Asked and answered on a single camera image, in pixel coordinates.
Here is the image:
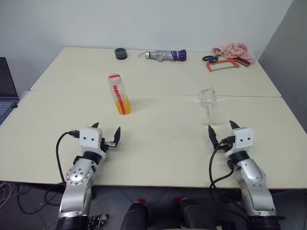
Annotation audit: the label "white floor cables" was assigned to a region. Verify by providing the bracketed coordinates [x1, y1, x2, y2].
[0, 182, 22, 209]

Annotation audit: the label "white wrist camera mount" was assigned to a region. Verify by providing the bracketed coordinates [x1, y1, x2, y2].
[225, 126, 254, 159]
[79, 127, 107, 159]

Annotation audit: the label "bottle with orange juice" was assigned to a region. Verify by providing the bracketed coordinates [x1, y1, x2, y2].
[109, 80, 132, 115]

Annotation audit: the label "pink towel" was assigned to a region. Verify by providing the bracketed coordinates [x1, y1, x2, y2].
[211, 42, 256, 64]

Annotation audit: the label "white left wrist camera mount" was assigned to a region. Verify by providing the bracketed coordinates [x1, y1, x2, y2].
[79, 127, 107, 159]

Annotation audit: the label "folded grey purple umbrella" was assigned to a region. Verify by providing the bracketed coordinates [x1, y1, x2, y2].
[137, 49, 188, 62]

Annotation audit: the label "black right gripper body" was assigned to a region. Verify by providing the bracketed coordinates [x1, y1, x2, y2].
[217, 140, 230, 154]

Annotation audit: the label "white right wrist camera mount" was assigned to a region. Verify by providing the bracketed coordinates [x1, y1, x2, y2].
[225, 126, 254, 159]

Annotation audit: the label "white pink-striped bottle cap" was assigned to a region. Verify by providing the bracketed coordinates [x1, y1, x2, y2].
[107, 73, 122, 85]

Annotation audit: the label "dark laptop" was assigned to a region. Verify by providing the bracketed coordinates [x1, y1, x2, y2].
[0, 57, 19, 125]

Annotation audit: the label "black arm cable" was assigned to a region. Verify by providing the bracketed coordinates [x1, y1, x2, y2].
[208, 138, 250, 221]
[45, 129, 81, 207]

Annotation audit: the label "black red hand tool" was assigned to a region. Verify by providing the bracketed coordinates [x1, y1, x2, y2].
[236, 57, 251, 67]

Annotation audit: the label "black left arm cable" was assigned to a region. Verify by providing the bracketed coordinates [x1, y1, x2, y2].
[45, 129, 81, 207]

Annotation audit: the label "dark rounded shape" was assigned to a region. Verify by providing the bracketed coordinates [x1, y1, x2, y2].
[119, 202, 149, 230]
[178, 197, 216, 230]

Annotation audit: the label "blue-handled scissors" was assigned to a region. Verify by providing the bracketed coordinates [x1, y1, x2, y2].
[202, 54, 220, 63]

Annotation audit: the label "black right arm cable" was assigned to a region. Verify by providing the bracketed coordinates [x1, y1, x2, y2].
[208, 138, 250, 221]

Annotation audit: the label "clear wine glass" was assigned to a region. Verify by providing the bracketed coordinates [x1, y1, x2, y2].
[199, 85, 225, 127]

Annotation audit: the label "orange hacksaw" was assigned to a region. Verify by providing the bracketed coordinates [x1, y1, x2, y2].
[205, 58, 241, 72]

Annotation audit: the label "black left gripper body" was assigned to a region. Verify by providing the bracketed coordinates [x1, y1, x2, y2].
[101, 138, 116, 151]

